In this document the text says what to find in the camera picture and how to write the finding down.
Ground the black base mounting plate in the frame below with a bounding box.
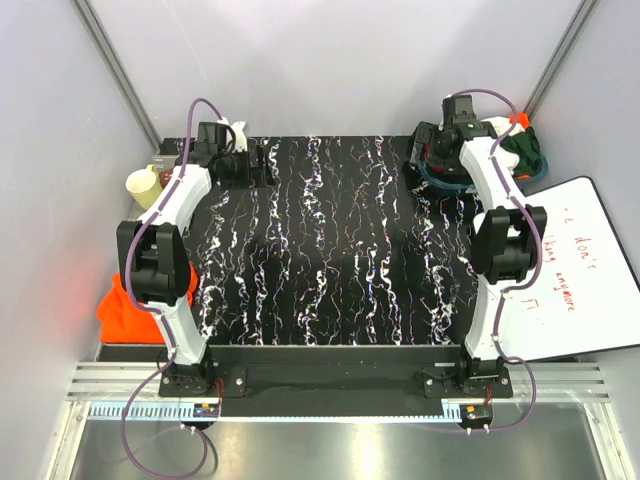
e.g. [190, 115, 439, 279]
[159, 345, 513, 399]

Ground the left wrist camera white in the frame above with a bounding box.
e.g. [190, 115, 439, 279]
[219, 117, 248, 152]

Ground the teal laundry basket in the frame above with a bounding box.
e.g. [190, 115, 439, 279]
[412, 156, 549, 196]

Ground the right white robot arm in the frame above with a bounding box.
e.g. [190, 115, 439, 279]
[409, 89, 547, 399]

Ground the folded orange t-shirt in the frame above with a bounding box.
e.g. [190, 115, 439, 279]
[95, 262, 200, 345]

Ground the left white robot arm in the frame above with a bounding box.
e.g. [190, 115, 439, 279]
[116, 118, 275, 397]

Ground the white green Charlie Brown t-shirt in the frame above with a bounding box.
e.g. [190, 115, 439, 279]
[486, 116, 542, 176]

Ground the whiteboard with red writing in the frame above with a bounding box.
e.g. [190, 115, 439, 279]
[500, 177, 639, 360]

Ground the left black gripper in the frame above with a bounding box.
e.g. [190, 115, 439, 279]
[219, 145, 275, 190]

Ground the pale yellow mug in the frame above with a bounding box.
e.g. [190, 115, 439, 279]
[125, 164, 163, 210]

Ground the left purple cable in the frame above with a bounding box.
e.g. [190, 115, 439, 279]
[121, 98, 227, 474]

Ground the orange t-shirt in basket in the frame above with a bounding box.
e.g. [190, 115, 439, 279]
[509, 112, 530, 129]

